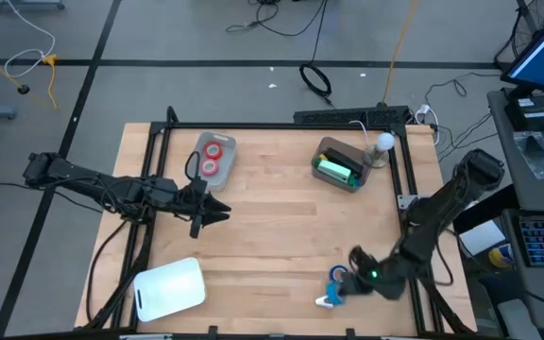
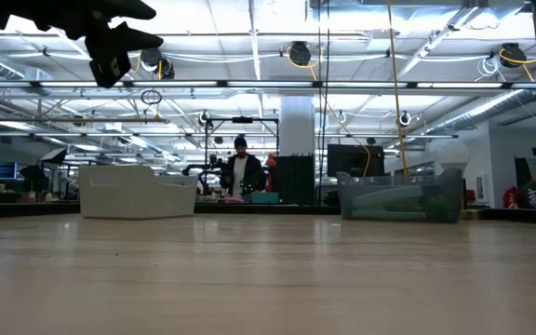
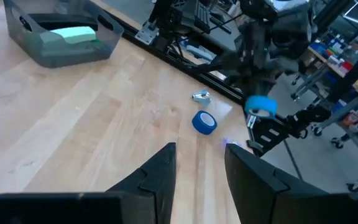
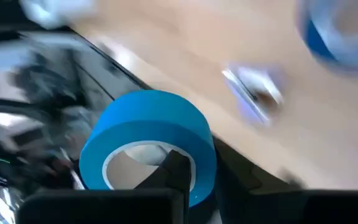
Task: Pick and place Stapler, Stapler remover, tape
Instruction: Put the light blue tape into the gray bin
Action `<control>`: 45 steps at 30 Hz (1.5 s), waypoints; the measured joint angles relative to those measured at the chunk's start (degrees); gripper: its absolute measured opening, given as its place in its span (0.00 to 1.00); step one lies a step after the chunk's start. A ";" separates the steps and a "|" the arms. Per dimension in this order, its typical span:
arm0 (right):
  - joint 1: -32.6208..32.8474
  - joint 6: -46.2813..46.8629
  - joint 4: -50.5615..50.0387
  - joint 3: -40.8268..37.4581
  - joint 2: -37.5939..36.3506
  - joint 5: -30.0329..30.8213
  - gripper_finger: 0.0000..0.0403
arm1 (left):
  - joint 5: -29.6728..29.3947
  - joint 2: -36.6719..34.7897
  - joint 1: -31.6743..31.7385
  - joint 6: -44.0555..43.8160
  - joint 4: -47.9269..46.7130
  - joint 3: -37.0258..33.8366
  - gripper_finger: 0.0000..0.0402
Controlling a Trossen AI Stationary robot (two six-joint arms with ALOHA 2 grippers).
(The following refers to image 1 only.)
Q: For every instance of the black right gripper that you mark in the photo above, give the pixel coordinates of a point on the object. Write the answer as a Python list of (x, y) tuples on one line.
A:
[(380, 281)]

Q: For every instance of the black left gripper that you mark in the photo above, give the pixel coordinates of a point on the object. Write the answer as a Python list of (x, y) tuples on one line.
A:
[(196, 203)]

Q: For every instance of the blue staple remover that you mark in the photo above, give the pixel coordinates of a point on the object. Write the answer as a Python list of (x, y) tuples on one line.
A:
[(333, 293)]

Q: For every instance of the blue tape roll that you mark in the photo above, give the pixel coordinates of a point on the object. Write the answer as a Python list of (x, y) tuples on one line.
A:
[(332, 273)]

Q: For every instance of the red tape roll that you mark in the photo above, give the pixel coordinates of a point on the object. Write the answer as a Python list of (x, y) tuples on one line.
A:
[(213, 144)]

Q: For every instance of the mint green stapler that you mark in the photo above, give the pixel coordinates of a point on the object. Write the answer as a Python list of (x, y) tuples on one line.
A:
[(334, 171)]

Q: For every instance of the yellow plastic stapler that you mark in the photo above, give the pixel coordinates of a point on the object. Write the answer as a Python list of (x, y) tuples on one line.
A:
[(322, 158)]

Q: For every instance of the black stapler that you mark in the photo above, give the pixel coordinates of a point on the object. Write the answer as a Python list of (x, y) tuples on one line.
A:
[(345, 161)]

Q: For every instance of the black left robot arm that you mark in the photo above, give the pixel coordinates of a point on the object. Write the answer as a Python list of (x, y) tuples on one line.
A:
[(111, 189)]

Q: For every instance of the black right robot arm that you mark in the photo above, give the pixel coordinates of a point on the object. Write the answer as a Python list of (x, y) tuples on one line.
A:
[(442, 203)]

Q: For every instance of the silver staple remover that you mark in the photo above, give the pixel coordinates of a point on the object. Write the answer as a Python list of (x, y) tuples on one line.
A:
[(321, 302)]

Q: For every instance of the white plastic storage bin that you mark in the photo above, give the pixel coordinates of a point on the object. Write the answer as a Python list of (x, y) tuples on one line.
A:
[(228, 160)]

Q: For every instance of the white plastic cutting board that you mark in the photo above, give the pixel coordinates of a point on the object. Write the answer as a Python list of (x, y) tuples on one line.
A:
[(170, 288)]

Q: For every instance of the grey translucent storage bin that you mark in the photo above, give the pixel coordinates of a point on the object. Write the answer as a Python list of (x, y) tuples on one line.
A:
[(332, 144)]

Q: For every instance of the white paper sheet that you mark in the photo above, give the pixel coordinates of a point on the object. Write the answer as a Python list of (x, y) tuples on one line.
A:
[(482, 238)]

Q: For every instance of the white bulb lamp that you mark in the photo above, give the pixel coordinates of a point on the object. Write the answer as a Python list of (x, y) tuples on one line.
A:
[(385, 140)]

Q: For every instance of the yellow and blue object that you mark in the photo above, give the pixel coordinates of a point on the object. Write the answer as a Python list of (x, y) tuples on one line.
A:
[(498, 257)]

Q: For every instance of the black perforated power strip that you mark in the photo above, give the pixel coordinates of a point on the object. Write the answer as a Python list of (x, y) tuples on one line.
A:
[(338, 115)]

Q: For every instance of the grey keyboard desk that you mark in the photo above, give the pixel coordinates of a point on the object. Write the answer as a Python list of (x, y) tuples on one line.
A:
[(536, 283)]

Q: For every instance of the white power adapter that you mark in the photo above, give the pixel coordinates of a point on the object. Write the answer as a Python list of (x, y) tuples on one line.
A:
[(423, 111)]

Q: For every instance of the clear plastic bag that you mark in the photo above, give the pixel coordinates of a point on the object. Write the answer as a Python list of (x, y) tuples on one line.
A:
[(536, 156)]

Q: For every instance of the yellow rod with black tip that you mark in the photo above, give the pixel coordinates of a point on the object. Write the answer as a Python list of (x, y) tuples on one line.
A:
[(23, 89)]

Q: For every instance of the black mini computer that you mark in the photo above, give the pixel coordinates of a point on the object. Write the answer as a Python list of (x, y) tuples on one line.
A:
[(532, 115)]

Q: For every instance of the grey cart base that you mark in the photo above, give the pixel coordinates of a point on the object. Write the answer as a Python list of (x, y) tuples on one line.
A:
[(17, 5)]

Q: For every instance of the black aluminium table frame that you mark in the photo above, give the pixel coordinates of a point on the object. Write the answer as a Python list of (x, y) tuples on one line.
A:
[(253, 125)]

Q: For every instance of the silver metal bracket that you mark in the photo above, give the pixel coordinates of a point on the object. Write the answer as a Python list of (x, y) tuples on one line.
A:
[(404, 202)]

